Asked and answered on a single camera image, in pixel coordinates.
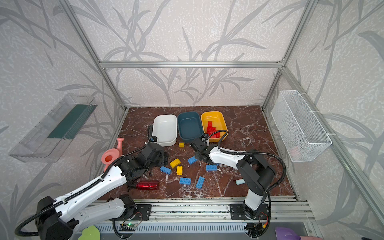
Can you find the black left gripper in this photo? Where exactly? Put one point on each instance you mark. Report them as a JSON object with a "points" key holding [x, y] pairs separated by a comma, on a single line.
{"points": [[157, 153]]}

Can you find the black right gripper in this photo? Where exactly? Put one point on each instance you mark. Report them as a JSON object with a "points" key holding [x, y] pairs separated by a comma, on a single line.
{"points": [[198, 146]]}

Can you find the red lego brick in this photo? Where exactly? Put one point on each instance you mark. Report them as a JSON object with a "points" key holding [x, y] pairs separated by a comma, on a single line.
{"points": [[215, 134], [210, 130]]}

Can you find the yellow curved lego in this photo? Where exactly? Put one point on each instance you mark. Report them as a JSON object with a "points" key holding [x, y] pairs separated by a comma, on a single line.
{"points": [[175, 163]]}

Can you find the yellow lego brick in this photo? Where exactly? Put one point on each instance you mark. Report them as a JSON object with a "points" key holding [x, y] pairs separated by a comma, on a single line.
{"points": [[179, 170]]}

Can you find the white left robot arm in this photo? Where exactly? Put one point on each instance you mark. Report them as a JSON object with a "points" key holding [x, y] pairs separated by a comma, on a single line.
{"points": [[60, 218]]}

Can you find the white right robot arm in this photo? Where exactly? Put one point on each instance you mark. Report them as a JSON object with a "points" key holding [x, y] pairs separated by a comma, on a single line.
{"points": [[256, 171]]}

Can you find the blue lego brick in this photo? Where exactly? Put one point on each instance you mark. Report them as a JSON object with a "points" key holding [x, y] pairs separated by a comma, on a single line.
{"points": [[211, 168], [192, 160], [166, 170], [185, 181], [200, 182]]}

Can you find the dark teal plastic bin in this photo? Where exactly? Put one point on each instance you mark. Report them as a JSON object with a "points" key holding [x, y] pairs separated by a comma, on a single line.
{"points": [[190, 126]]}

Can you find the white plastic bin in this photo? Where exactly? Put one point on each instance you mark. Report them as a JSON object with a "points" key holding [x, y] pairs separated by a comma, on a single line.
{"points": [[165, 129]]}

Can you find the yellow plastic bin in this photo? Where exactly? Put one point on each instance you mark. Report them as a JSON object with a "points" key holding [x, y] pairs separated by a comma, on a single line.
{"points": [[214, 119]]}

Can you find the pink watering can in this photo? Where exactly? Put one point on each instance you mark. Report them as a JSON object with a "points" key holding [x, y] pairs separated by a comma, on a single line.
{"points": [[112, 154]]}

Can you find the green scraper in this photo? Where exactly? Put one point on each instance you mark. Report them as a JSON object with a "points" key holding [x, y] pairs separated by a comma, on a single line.
{"points": [[90, 233]]}

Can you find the purple object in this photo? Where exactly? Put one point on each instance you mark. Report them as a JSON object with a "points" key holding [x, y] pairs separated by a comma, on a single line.
{"points": [[286, 234]]}

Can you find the white wire basket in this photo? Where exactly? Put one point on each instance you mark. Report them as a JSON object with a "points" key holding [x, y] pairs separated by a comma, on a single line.
{"points": [[302, 133]]}

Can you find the clear wall shelf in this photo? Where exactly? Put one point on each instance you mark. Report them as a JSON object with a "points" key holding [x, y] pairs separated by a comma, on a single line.
{"points": [[50, 138]]}

